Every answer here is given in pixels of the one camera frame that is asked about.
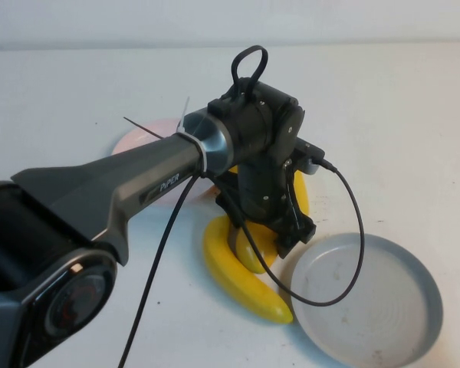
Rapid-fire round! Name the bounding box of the grey round plate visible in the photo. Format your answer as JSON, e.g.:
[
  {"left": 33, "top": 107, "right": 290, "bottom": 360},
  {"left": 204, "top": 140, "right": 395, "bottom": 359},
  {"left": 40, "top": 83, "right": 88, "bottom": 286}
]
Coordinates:
[{"left": 290, "top": 232, "right": 444, "bottom": 368}]

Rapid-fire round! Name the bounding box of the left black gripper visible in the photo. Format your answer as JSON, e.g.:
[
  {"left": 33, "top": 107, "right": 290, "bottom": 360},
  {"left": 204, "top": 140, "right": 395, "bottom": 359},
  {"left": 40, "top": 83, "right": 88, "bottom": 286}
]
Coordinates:
[{"left": 215, "top": 155, "right": 316, "bottom": 257}]

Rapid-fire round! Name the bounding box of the pink round plate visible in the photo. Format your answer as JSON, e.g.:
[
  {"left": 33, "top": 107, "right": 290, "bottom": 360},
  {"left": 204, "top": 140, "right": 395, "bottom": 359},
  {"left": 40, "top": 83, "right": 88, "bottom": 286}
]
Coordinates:
[{"left": 110, "top": 118, "right": 220, "bottom": 210}]

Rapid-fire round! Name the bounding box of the white zip tie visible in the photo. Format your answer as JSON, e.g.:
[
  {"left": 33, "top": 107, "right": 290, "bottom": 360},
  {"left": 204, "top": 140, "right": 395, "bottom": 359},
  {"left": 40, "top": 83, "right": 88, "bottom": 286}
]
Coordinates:
[{"left": 175, "top": 96, "right": 210, "bottom": 174}]

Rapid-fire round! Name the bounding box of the yellow plastic banana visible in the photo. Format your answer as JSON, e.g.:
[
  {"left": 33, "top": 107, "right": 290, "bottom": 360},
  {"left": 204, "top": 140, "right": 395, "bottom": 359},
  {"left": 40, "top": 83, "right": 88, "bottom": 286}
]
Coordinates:
[
  {"left": 202, "top": 214, "right": 294, "bottom": 325},
  {"left": 291, "top": 170, "right": 311, "bottom": 228}
]

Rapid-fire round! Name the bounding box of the left black looped wrist cable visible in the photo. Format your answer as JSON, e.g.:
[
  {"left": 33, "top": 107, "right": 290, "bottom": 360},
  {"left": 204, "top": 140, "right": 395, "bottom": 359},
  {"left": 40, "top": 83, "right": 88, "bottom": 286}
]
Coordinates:
[{"left": 231, "top": 44, "right": 269, "bottom": 97}]

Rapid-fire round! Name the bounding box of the black zip tie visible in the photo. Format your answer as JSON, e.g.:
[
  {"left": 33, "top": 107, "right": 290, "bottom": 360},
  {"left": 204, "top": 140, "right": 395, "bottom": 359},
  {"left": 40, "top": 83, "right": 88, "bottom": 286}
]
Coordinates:
[{"left": 123, "top": 116, "right": 164, "bottom": 140}]

